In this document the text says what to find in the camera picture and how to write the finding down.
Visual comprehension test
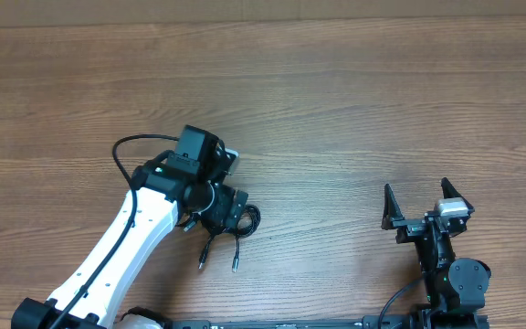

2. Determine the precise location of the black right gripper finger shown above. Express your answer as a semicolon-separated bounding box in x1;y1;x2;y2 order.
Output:
381;184;404;229
440;177;475;215

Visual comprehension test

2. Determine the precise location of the black usb cable bundle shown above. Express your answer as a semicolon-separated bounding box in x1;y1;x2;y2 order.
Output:
181;203;262;274

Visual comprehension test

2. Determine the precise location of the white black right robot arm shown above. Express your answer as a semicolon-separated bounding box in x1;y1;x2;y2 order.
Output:
376;177;491;329

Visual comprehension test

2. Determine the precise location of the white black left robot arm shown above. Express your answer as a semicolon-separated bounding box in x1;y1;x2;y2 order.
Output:
11;125;248;329

